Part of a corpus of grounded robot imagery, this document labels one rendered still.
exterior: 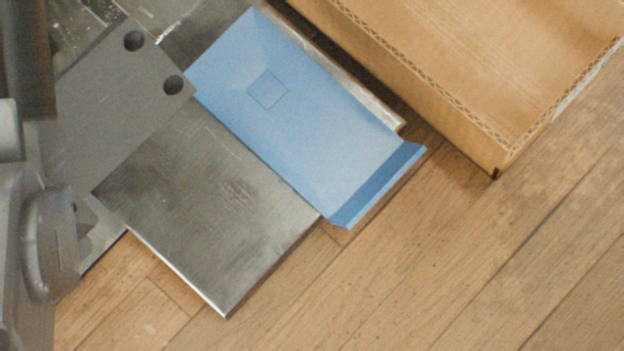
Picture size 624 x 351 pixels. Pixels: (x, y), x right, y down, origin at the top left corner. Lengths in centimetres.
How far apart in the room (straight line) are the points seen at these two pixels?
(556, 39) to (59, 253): 48
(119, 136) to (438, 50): 33
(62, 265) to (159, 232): 35
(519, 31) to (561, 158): 9
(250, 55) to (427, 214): 15
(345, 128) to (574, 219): 16
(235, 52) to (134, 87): 27
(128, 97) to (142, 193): 25
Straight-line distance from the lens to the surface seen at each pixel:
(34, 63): 45
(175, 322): 77
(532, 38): 81
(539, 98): 79
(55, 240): 40
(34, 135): 45
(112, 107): 51
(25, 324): 38
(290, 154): 76
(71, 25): 83
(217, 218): 75
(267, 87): 77
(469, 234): 77
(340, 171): 75
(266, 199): 75
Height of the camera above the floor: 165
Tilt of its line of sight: 75 degrees down
